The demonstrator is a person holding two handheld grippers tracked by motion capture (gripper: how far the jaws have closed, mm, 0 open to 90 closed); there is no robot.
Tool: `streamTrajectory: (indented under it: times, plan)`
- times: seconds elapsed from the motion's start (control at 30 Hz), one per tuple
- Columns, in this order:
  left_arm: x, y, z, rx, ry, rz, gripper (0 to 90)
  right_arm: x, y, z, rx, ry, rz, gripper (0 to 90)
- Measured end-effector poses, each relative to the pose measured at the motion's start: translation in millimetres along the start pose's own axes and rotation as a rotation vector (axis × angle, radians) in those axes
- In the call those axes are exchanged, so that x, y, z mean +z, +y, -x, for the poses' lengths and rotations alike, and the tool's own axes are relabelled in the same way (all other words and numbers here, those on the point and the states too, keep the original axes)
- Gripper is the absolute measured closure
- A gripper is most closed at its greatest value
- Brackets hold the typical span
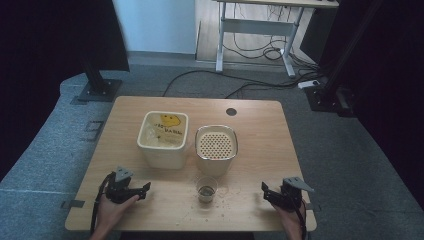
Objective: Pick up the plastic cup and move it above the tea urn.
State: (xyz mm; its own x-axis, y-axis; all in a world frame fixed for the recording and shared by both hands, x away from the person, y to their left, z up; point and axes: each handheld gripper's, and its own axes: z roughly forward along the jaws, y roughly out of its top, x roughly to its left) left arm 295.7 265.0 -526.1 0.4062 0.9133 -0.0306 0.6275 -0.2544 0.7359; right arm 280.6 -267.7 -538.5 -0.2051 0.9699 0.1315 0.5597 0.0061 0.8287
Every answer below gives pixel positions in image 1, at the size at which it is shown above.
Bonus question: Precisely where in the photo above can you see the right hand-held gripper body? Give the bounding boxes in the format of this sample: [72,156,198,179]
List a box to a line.
[277,176,315,213]

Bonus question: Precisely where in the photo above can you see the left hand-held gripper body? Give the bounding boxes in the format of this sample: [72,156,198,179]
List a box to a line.
[104,165,135,205]

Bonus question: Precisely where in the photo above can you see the person's right hand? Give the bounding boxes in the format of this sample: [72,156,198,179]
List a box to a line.
[273,199,307,236]

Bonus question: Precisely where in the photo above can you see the person's left hand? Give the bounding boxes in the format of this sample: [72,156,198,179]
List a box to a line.
[96,194,140,235]

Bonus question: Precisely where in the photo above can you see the cream square container yellow sticker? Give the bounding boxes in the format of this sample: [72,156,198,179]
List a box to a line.
[136,110,190,170]

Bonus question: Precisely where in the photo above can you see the scattered crumbs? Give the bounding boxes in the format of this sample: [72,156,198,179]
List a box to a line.
[181,186,254,228]

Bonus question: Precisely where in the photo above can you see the clear plastic cup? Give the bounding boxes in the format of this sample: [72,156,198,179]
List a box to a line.
[195,176,219,204]

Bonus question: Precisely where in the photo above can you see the cream container with perforated strainer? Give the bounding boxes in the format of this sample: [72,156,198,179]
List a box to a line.
[194,124,239,177]

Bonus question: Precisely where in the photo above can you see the black metal stand square base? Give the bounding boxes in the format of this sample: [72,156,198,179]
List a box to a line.
[77,61,123,103]

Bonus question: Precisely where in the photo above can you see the black slanted metal stand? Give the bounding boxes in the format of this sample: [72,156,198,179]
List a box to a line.
[304,0,384,118]

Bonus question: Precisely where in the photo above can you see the white power strip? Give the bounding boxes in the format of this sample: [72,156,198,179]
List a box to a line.
[297,79,321,90]

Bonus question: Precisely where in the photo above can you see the black curtain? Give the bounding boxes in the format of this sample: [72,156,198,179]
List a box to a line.
[301,0,424,211]
[0,0,131,183]

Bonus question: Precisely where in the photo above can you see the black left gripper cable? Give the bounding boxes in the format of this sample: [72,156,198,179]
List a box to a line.
[89,172,116,236]

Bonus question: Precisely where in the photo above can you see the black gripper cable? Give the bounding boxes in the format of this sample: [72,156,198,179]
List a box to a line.
[291,195,308,240]
[89,172,116,236]

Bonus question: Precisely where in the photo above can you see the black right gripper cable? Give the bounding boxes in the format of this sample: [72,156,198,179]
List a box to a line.
[291,195,308,240]

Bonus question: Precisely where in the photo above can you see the long black floor cable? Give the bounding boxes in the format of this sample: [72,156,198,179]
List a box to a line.
[162,69,323,100]

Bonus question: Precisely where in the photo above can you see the tangle of black cables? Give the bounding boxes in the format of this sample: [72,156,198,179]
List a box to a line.
[222,3,321,73]

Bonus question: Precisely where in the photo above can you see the white metal desk frame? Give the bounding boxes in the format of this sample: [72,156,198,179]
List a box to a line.
[213,0,340,79]

